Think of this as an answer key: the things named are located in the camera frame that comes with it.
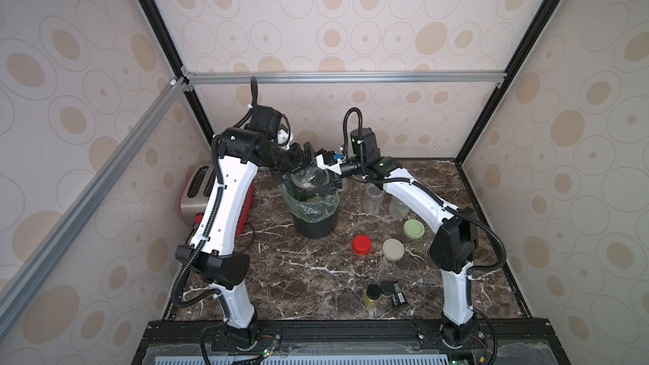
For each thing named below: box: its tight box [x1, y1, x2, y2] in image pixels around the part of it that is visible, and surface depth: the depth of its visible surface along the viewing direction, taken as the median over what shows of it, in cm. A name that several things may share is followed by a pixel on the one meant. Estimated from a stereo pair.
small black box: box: [391, 283, 406, 309], surface depth 81 cm
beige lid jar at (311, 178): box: [290, 167, 330, 190], surface depth 70 cm
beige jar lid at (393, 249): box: [381, 238, 405, 262], surface depth 92 cm
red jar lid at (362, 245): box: [352, 234, 372, 257], surface depth 92 cm
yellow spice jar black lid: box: [361, 283, 382, 311], surface depth 75 cm
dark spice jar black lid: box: [380, 280, 397, 303], surface depth 76 cm
